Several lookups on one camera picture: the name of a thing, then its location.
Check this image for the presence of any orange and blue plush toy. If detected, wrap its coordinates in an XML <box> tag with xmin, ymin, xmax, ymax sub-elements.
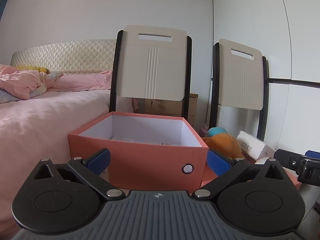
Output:
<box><xmin>202</xmin><ymin>127</ymin><xmax>245</xmax><ymax>159</ymax></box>

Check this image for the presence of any white tissue pack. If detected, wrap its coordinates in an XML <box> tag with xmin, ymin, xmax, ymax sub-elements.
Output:
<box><xmin>236</xmin><ymin>131</ymin><xmax>275</xmax><ymax>161</ymax></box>

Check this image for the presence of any pink box lid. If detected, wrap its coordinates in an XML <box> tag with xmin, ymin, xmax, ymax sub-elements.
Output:
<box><xmin>199</xmin><ymin>152</ymin><xmax>303</xmax><ymax>192</ymax></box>

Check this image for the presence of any small pink storage box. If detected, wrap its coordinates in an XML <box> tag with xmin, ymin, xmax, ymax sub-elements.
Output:
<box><xmin>199</xmin><ymin>127</ymin><xmax>208</xmax><ymax>137</ymax></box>

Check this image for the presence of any open pink cardboard box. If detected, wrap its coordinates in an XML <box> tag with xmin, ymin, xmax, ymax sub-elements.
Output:
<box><xmin>68</xmin><ymin>112</ymin><xmax>208</xmax><ymax>192</ymax></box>

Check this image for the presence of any bed with pink sheet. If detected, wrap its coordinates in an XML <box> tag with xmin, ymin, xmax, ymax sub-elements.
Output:
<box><xmin>1</xmin><ymin>70</ymin><xmax>112</xmax><ymax>239</ymax></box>

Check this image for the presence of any right white folding chair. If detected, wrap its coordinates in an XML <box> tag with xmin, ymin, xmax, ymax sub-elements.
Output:
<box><xmin>209</xmin><ymin>38</ymin><xmax>269</xmax><ymax>140</ymax></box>

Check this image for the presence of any white folding chair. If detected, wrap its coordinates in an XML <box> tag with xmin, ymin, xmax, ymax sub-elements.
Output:
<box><xmin>109</xmin><ymin>25</ymin><xmax>193</xmax><ymax>119</ymax></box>
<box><xmin>209</xmin><ymin>38</ymin><xmax>269</xmax><ymax>140</ymax></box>

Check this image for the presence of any wooden nightstand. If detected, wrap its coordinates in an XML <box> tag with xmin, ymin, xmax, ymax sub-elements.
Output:
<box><xmin>133</xmin><ymin>94</ymin><xmax>199</xmax><ymax>127</ymax></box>

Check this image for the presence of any yellow plush on bed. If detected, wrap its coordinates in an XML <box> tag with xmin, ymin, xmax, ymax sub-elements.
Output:
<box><xmin>15</xmin><ymin>66</ymin><xmax>49</xmax><ymax>73</ymax></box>

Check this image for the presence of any crumpled pink duvet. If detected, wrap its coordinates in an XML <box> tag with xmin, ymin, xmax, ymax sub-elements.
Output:
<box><xmin>1</xmin><ymin>64</ymin><xmax>63</xmax><ymax>103</ymax></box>

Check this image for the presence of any quilted cream headboard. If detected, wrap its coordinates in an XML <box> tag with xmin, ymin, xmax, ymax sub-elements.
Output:
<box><xmin>10</xmin><ymin>40</ymin><xmax>116</xmax><ymax>74</ymax></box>

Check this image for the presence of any left white folding chair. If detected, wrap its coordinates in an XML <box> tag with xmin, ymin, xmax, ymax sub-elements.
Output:
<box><xmin>109</xmin><ymin>25</ymin><xmax>193</xmax><ymax>119</ymax></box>

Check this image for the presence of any black horizontal rail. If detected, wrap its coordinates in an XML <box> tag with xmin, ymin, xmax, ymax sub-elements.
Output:
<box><xmin>268</xmin><ymin>78</ymin><xmax>320</xmax><ymax>88</ymax></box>

